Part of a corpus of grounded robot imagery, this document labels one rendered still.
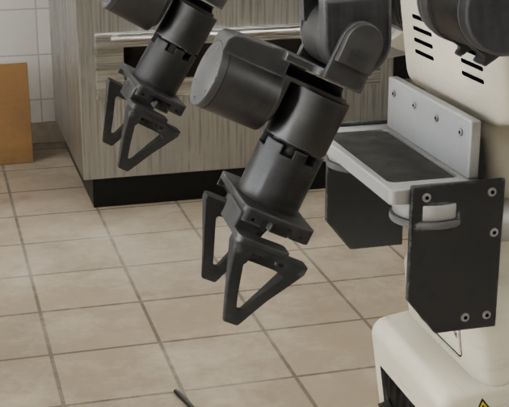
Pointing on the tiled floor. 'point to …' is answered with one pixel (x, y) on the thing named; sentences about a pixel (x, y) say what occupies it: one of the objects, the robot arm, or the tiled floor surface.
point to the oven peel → (5, 108)
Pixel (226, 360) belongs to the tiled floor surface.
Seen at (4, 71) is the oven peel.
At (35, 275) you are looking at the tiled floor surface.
